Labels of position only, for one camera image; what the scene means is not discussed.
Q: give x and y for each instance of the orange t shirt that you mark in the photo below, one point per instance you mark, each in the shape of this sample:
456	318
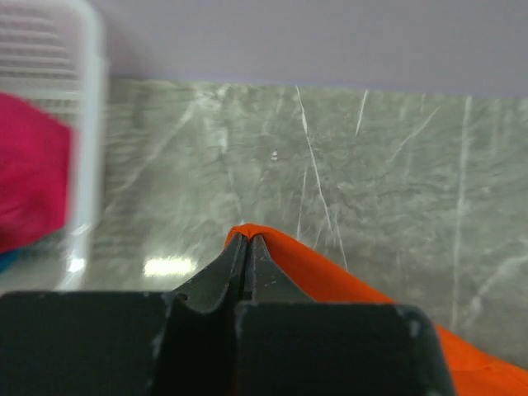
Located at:
474	372

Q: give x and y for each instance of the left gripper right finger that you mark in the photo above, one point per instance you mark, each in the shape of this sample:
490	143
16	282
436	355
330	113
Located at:
265	281

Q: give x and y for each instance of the blue t shirt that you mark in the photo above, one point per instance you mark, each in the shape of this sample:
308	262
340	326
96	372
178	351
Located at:
7	259

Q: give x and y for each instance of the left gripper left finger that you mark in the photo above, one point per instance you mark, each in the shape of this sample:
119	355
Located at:
219	283

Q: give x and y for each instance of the white plastic laundry basket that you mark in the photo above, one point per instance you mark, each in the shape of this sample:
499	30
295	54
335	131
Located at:
53	53

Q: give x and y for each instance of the magenta t shirt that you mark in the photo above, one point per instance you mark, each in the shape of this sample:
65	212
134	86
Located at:
35	170

